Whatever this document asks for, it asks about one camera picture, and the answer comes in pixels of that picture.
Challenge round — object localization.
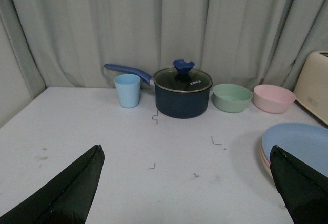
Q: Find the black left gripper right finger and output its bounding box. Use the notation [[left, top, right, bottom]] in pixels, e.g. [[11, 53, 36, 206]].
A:
[[270, 145, 327, 223]]

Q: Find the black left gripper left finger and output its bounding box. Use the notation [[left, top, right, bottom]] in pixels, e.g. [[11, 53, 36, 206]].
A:
[[1, 145, 105, 223]]

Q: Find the beige plastic plate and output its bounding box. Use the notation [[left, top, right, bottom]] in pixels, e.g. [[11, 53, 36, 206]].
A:
[[260, 154, 273, 179]]

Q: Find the blue plastic plate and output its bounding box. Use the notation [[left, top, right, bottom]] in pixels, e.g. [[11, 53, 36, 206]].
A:
[[261, 123, 327, 176]]

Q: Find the pink plastic plate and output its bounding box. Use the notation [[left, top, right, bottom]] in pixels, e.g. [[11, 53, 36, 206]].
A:
[[260, 145, 270, 168]]

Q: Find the pink plastic bowl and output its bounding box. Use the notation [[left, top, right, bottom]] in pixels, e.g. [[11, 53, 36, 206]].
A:
[[254, 84, 296, 114]]

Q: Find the cream two-slot toaster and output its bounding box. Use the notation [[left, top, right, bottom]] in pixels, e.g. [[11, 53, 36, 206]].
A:
[[294, 51, 327, 124]]

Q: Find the green plastic bowl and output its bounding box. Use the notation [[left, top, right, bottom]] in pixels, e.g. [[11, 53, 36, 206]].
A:
[[212, 84, 253, 113]]

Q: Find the light blue plastic cup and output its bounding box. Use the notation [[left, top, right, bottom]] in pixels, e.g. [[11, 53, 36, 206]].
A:
[[114, 74, 141, 108]]

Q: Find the dark blue saucepan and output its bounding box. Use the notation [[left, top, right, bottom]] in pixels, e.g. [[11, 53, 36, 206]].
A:
[[104, 64, 211, 119]]

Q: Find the glass lid blue knob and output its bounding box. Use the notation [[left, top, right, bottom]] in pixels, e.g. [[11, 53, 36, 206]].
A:
[[153, 59, 213, 93]]

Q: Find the grey curtain backdrop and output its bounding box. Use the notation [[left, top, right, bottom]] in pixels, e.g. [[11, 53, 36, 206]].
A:
[[1, 0, 327, 124]]

